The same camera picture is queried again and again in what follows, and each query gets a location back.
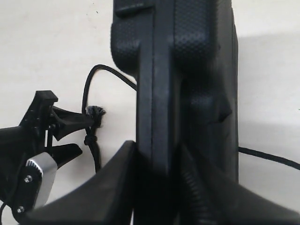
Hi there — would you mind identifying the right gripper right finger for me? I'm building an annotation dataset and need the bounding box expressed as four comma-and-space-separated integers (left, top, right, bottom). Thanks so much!
179, 146, 300, 225

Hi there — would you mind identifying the black plastic carrying case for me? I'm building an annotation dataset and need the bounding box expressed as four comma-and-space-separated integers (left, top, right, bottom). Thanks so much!
111, 0, 239, 225

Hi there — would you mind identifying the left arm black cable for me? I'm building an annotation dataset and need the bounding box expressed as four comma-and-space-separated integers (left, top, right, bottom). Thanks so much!
0, 201, 17, 225

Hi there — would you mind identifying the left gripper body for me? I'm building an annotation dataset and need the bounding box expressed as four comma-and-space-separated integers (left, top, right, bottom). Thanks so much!
0, 90, 58, 173

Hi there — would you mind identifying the black braided rope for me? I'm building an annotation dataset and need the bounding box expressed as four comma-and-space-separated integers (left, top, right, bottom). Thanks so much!
81, 64, 300, 172

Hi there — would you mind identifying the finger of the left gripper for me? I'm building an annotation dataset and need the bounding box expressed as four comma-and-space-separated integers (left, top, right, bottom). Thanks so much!
50, 106, 94, 141
50, 143, 83, 169

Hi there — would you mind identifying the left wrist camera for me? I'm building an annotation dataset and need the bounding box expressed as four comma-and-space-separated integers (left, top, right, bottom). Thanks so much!
12, 152, 58, 223

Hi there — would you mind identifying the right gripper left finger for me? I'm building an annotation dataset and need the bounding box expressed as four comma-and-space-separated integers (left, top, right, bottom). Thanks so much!
21, 141, 136, 225

